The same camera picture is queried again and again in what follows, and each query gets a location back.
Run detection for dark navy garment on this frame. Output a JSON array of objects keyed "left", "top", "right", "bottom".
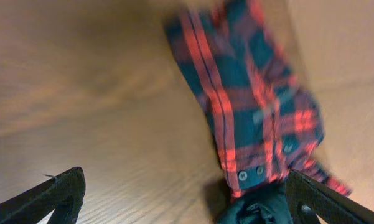
[{"left": 217, "top": 184, "right": 293, "bottom": 224}]

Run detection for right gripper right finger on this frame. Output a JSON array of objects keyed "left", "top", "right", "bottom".
[{"left": 285, "top": 170, "right": 374, "bottom": 224}]

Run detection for red navy plaid shirt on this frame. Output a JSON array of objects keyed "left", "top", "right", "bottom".
[{"left": 165, "top": 0, "right": 350, "bottom": 198}]

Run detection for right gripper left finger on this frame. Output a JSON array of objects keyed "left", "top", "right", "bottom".
[{"left": 0, "top": 167, "right": 86, "bottom": 224}]

